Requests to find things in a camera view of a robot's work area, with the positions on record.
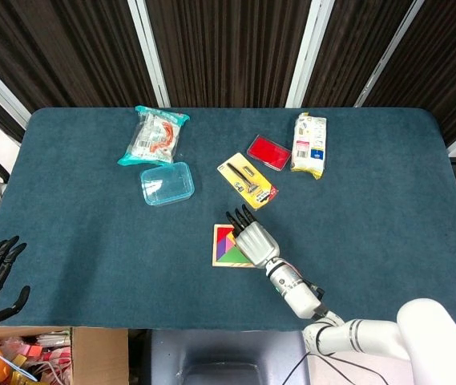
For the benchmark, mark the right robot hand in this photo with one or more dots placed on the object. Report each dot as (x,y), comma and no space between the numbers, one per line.
(257,244)

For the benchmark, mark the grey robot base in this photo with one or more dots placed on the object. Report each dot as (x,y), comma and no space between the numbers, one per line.
(219,349)

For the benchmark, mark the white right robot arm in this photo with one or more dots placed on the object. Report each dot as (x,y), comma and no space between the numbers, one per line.
(299,297)

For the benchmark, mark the green triangle tangram piece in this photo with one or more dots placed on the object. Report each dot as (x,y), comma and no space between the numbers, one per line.
(237,256)

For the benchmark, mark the red wooden puzzle piece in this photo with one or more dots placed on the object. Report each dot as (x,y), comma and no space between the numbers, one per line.
(224,232)

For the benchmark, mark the yellow tangram piece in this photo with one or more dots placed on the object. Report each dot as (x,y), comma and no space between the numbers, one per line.
(232,240)

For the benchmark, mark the pink tangram piece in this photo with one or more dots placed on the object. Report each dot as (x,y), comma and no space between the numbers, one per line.
(228,245)

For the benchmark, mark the purple tangram piece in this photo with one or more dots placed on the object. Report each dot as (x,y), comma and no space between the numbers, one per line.
(220,252)

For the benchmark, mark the wooden tangram tray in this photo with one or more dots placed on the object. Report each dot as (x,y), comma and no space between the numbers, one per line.
(215,260)

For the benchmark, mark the razor in yellow package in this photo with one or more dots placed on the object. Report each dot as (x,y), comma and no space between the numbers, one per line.
(257,192)

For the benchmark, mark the red ink pad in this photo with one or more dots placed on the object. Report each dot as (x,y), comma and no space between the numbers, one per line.
(269,151)

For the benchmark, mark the clear blue-rimmed plastic container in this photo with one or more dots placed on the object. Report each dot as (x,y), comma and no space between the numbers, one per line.
(167,184)

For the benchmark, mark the white yellow snack bag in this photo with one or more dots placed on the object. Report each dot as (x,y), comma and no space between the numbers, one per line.
(309,144)

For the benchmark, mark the teal table cloth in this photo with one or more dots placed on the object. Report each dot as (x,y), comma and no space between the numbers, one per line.
(91,240)

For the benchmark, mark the brown cardboard box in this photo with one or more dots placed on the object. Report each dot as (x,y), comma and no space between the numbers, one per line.
(99,357)

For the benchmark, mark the teal snack bag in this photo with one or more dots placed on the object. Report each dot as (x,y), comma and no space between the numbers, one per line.
(151,136)

